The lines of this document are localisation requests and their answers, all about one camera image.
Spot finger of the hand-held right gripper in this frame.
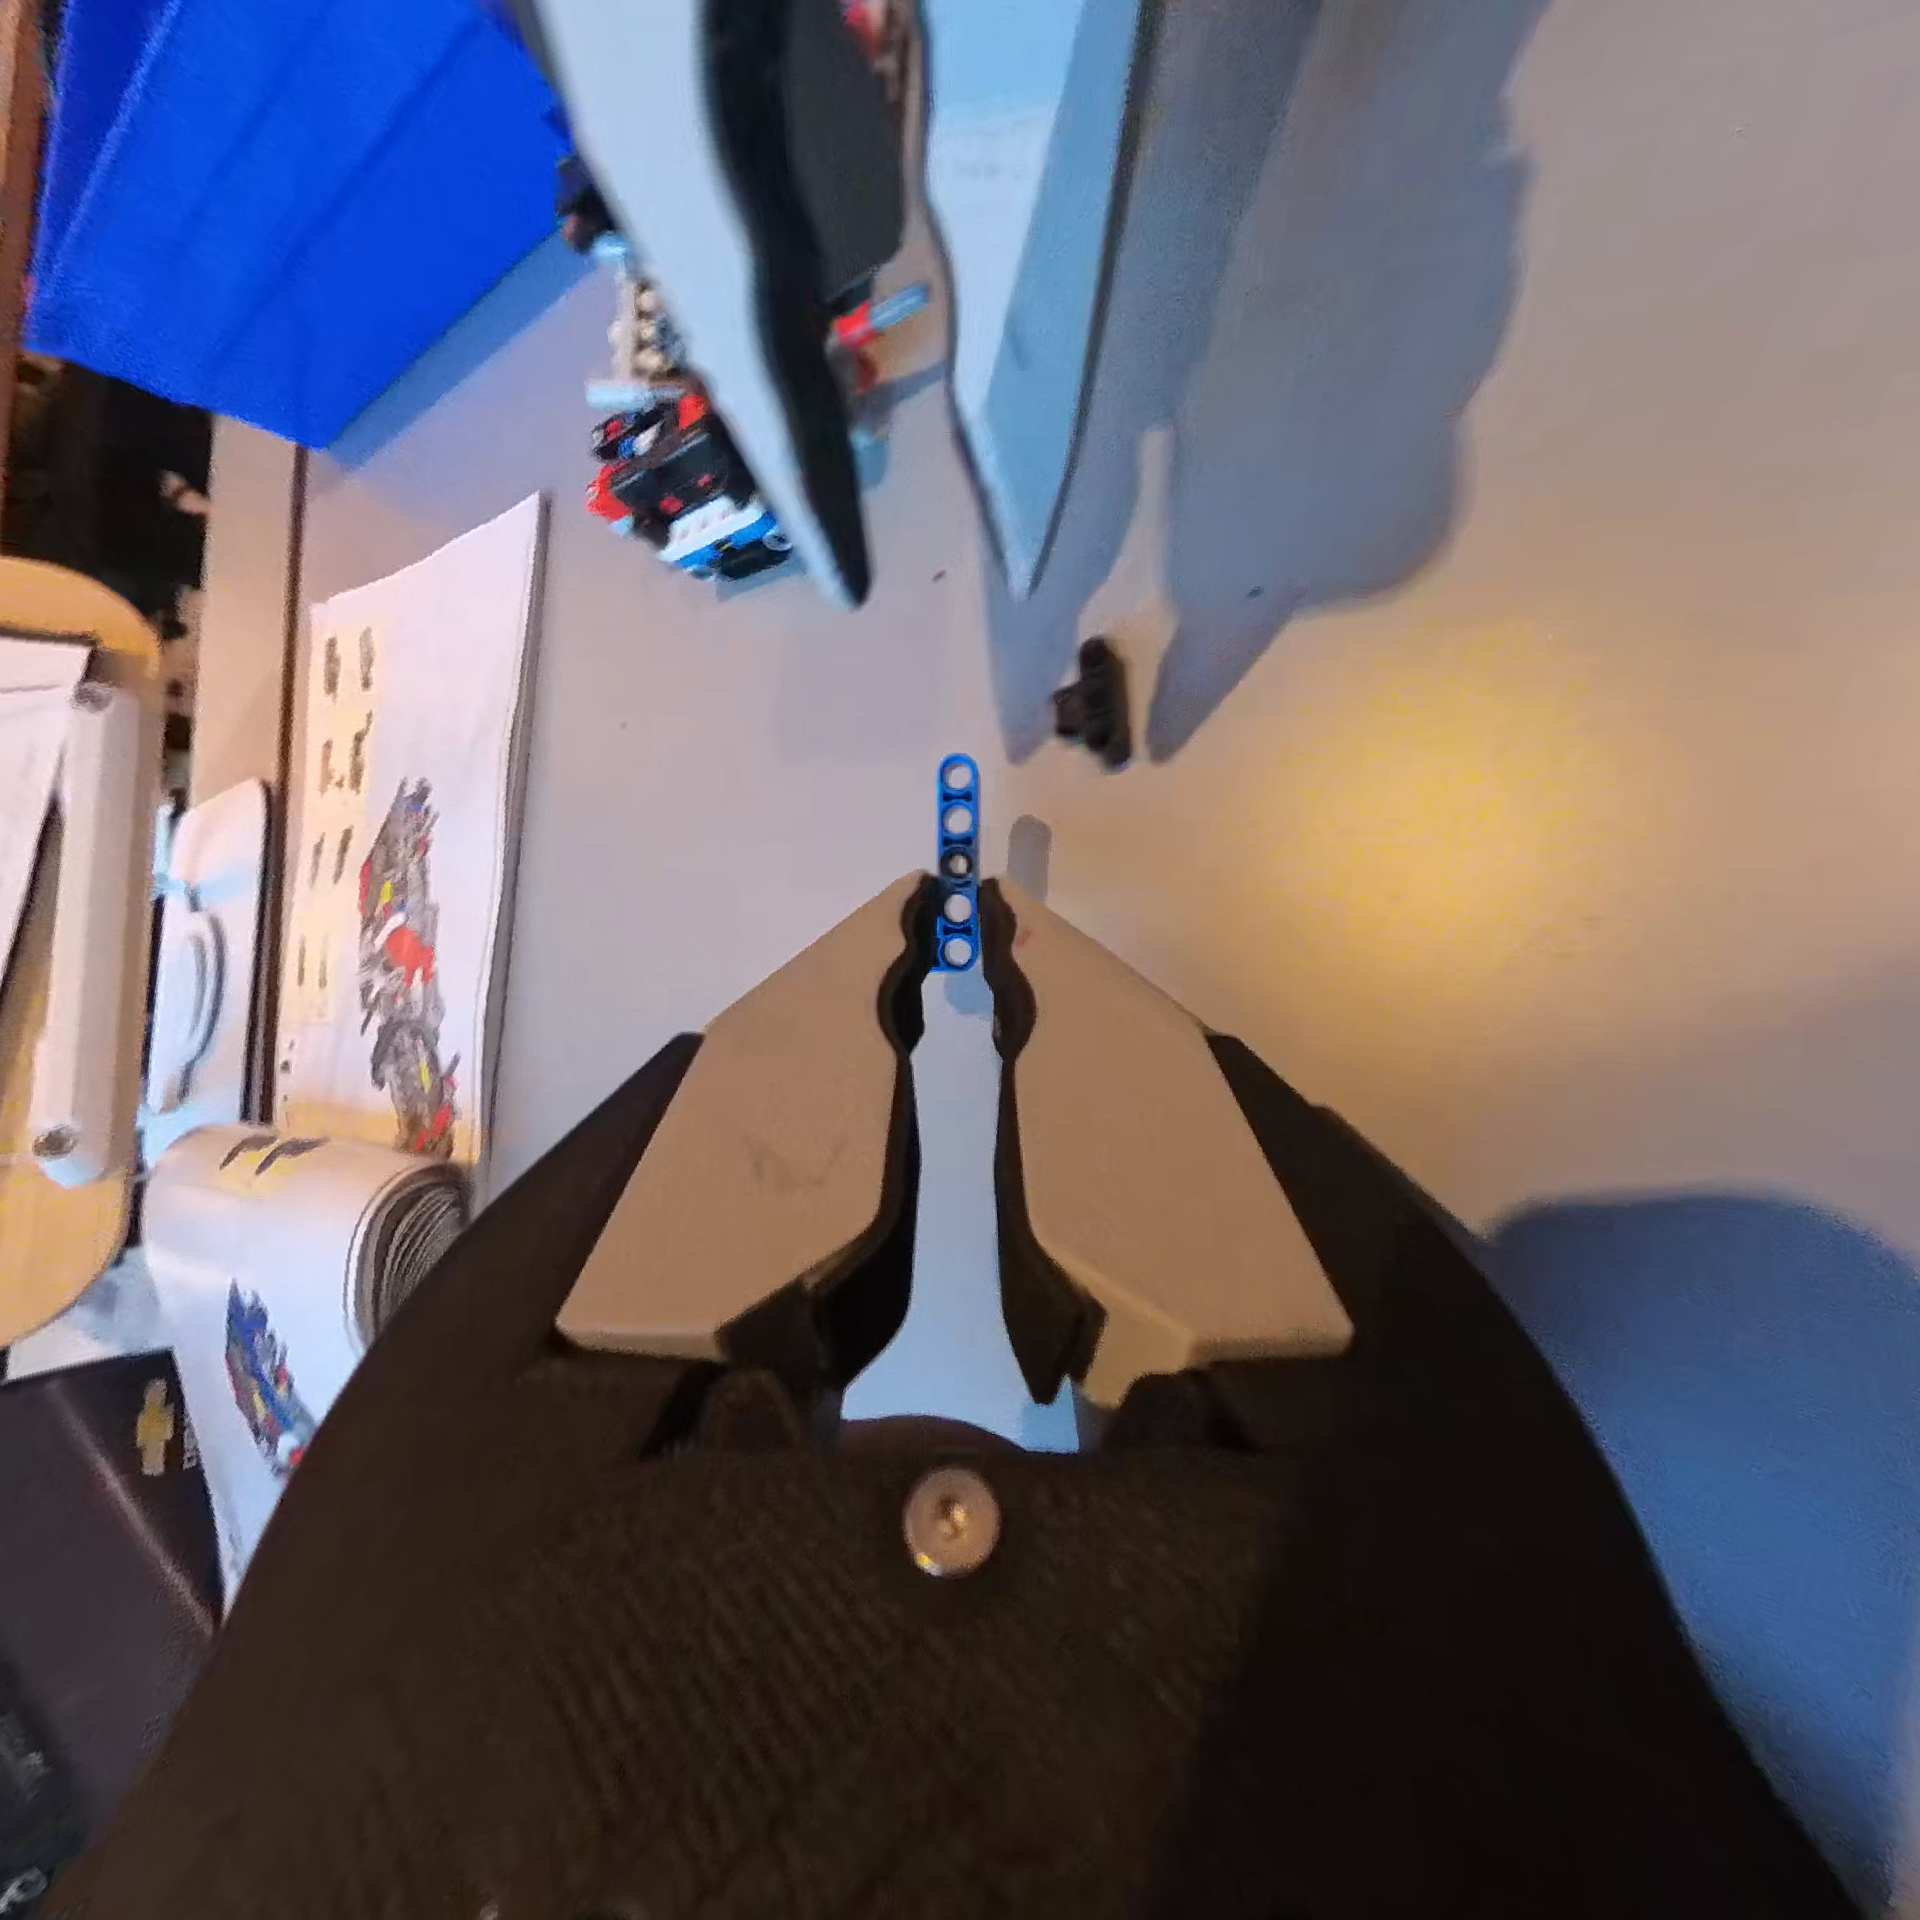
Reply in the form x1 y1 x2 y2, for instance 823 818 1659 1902
517 0 912 611
914 0 1169 605

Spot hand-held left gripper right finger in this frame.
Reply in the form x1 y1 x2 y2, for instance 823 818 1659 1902
978 874 1357 1415

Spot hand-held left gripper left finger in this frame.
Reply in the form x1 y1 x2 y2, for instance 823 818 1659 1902
552 870 928 1398

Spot blue L-shaped toy beam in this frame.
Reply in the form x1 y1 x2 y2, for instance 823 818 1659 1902
937 749 987 977

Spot small black toy connector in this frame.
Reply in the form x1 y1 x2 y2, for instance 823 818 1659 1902
1050 636 1137 772

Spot partly built toy car chassis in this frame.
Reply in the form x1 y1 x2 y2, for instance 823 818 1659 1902
552 142 941 588

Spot blue plastic bin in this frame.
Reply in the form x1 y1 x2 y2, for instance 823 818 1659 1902
22 0 603 451

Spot open building instruction booklet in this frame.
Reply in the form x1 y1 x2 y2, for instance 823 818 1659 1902
143 492 552 1613

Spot white stand base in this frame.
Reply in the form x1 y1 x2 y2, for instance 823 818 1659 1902
143 780 280 1119

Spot wooden document stand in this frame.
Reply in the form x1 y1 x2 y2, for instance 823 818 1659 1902
0 554 169 1351

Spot toy car set box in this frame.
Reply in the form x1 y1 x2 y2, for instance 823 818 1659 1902
0 1350 228 1892

